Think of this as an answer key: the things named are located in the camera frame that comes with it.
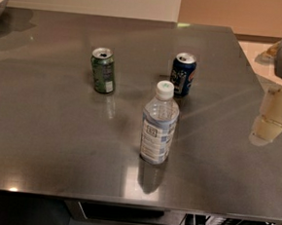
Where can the blue pepsi can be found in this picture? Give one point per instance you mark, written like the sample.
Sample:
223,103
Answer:
182,73

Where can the clear blue plastic bottle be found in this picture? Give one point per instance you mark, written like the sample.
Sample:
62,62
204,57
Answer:
160,116

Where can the green soda can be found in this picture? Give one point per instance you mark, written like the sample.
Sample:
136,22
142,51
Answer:
103,65

